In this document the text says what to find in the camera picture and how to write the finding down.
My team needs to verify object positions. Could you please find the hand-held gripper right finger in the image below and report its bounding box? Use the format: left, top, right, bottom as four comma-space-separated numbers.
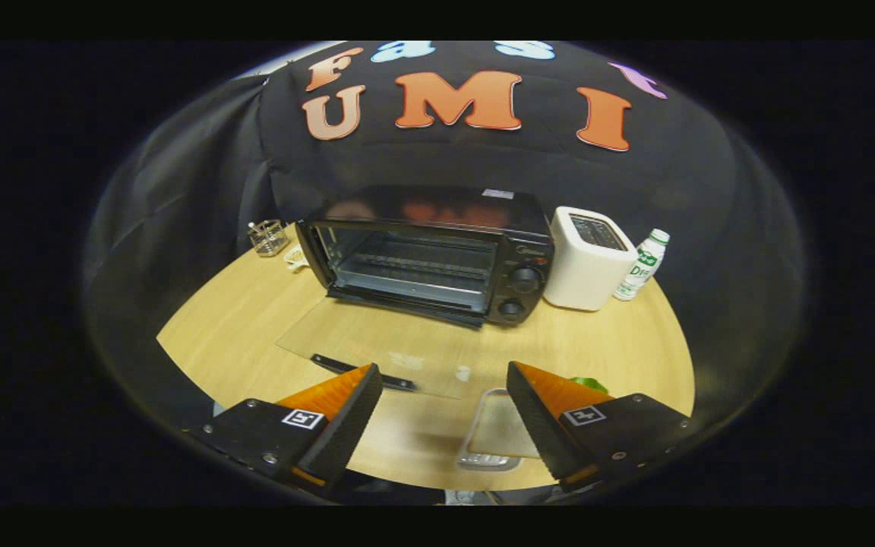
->
506, 362, 695, 491

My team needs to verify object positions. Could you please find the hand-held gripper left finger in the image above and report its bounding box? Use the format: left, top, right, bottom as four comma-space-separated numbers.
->
188, 363, 384, 498

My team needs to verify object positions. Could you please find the black toaster oven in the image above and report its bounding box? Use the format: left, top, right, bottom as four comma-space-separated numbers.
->
276, 185, 557, 400

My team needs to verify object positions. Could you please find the white pop-up toaster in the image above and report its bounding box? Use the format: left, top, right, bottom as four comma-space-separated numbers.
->
542, 206, 640, 312

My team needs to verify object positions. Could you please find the clear plastic tray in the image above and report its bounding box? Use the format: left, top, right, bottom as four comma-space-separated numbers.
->
456, 387, 543, 473

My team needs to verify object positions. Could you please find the white bottle with green label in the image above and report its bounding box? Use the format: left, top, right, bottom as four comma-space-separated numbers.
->
612, 228, 671, 302

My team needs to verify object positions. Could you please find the small clear glass holder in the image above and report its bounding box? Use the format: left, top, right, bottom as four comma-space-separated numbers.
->
247, 219, 291, 258

